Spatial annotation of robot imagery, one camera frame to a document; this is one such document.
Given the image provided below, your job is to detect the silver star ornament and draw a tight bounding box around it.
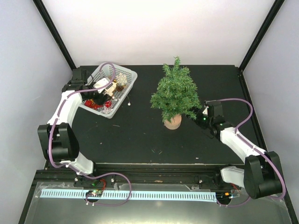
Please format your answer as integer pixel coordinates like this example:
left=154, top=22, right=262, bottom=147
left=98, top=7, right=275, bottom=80
left=100, top=106, right=113, bottom=115

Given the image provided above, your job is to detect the light blue cable duct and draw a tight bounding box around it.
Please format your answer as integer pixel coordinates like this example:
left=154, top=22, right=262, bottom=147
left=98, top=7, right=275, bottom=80
left=40, top=189, right=217, bottom=203

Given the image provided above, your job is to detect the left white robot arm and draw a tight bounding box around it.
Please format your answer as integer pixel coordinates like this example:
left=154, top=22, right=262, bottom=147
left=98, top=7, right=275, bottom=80
left=37, top=68, right=107, bottom=186

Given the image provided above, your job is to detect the small green christmas tree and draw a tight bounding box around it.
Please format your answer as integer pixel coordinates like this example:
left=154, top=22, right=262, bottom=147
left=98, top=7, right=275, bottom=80
left=150, top=56, right=202, bottom=130

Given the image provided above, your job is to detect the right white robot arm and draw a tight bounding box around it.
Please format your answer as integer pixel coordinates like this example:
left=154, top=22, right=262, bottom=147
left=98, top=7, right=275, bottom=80
left=191, top=100, right=286, bottom=200

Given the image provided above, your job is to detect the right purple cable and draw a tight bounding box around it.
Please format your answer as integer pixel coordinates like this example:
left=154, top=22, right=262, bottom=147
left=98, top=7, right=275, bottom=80
left=216, top=98, right=287, bottom=208

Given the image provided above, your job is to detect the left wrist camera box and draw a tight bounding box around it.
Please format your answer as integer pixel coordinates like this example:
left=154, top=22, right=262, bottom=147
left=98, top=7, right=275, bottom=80
left=93, top=77, right=110, bottom=93

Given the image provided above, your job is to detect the white plastic basket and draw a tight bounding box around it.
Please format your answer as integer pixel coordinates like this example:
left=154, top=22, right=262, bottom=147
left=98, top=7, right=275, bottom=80
left=80, top=63, right=137, bottom=119

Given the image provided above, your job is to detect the red gift box ornament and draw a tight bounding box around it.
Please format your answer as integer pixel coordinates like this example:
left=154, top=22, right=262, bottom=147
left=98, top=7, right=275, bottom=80
left=84, top=99, right=100, bottom=110

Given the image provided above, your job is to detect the white wooden snowflake ornament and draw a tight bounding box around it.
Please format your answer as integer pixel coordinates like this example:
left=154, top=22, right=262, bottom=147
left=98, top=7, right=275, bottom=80
left=116, top=73, right=128, bottom=85

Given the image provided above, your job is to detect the wooden bauble ornament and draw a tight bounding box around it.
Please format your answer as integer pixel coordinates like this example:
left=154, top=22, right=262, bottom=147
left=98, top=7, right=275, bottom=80
left=105, top=82, right=117, bottom=97

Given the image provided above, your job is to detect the small circuit board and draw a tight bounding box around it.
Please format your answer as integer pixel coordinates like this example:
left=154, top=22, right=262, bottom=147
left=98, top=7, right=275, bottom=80
left=85, top=190, right=103, bottom=197

